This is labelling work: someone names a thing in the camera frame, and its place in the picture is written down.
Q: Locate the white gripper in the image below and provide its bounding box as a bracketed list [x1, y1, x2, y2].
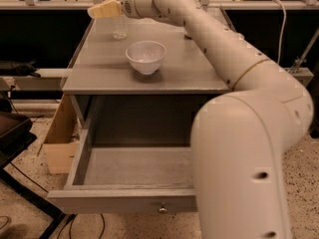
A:
[88, 0, 160, 19]

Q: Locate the clear plastic water bottle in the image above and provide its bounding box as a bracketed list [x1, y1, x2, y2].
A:
[111, 0, 128, 40]

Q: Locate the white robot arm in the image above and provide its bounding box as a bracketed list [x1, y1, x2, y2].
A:
[88, 0, 314, 239]

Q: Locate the grey open top drawer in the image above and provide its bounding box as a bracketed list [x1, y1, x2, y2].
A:
[48, 129, 196, 214]

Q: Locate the metal drawer knob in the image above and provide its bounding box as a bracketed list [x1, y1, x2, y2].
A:
[158, 202, 167, 214]

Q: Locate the white bowl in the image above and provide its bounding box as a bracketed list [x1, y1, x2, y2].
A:
[126, 41, 166, 75]

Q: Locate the grey cabinet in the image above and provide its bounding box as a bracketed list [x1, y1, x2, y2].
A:
[63, 19, 228, 147]

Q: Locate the black cloth on ledge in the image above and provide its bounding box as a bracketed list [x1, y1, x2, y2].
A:
[0, 61, 41, 78]

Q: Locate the cardboard box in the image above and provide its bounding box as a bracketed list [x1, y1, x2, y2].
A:
[43, 95, 79, 174]

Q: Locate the black chair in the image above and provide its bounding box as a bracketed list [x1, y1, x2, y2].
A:
[0, 117, 67, 239]

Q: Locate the white cable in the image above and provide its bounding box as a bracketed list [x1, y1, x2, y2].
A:
[272, 0, 287, 66]

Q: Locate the black floor cable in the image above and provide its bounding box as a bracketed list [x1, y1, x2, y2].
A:
[56, 212, 106, 239]

